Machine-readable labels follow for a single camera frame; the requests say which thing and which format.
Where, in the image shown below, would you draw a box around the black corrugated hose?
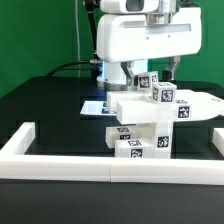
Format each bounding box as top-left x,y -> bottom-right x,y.
83,0 -> 104,64

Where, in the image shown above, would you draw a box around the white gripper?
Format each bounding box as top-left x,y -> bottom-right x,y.
97,0 -> 202,87

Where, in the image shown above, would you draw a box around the white sheet with tags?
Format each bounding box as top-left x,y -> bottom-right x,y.
80,101 -> 116,116

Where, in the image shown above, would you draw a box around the white chair seat part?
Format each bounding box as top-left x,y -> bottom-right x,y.
137,121 -> 173,159

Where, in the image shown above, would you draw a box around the white thin cable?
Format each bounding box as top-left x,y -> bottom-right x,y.
75,0 -> 82,78

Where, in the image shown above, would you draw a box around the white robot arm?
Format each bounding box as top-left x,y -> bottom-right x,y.
84,0 -> 202,90

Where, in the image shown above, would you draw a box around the white chair back frame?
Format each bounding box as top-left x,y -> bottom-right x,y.
107,89 -> 224,125

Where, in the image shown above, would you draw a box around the white tagged cube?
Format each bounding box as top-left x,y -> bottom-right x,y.
152,82 -> 177,104
137,71 -> 158,90

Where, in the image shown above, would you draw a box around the black table cables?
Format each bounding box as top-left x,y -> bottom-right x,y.
45,60 -> 101,78

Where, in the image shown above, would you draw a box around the white U-shaped fence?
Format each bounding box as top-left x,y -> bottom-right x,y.
0,122 -> 224,185

